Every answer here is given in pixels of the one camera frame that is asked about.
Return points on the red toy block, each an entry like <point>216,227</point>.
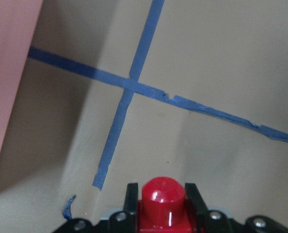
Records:
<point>162,207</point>

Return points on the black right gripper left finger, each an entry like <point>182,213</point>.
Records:
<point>131,203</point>

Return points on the pink plastic box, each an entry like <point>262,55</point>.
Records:
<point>18,19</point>

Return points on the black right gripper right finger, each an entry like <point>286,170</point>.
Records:
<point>196,208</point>

